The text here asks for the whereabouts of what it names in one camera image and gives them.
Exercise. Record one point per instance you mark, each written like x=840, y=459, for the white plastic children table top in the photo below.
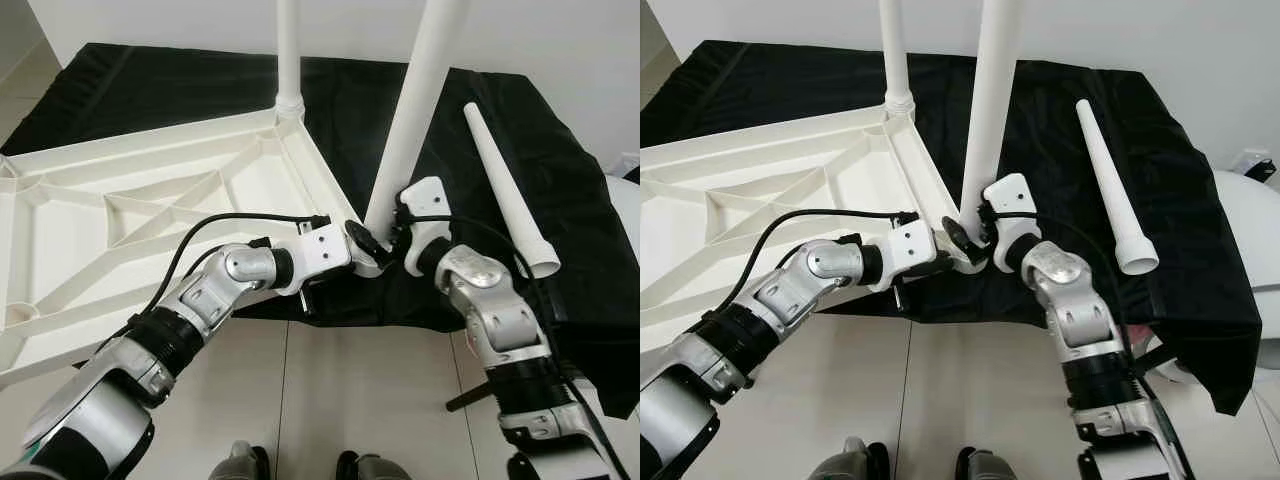
x=80, y=240
x=720, y=220

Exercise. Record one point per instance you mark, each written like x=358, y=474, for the grey robot right foot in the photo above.
x=372, y=468
x=985, y=466

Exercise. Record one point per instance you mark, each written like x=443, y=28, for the black table cloth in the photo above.
x=150, y=90
x=1050, y=120

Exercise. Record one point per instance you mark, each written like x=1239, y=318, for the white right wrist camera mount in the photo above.
x=1010, y=205
x=428, y=210

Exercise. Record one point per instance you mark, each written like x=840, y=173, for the grey robot foot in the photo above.
x=985, y=466
x=240, y=462
x=372, y=468
x=848, y=460

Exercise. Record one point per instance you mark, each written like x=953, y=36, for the white plastic table leg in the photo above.
x=510, y=190
x=289, y=50
x=420, y=100
x=995, y=100
x=896, y=50
x=1115, y=190

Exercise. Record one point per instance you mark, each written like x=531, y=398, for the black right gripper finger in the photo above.
x=366, y=245
x=960, y=241

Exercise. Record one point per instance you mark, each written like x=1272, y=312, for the grey robot left foot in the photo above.
x=240, y=462
x=848, y=460

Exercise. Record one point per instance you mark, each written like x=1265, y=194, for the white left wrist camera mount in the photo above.
x=912, y=250
x=325, y=255

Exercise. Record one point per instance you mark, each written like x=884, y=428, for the black power plug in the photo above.
x=1268, y=172

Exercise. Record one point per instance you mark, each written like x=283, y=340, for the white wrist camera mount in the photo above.
x=1010, y=205
x=912, y=250
x=428, y=210
x=325, y=255

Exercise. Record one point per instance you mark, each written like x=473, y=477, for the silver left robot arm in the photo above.
x=740, y=340
x=150, y=350

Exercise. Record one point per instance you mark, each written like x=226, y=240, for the white wall socket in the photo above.
x=630, y=165
x=1250, y=162

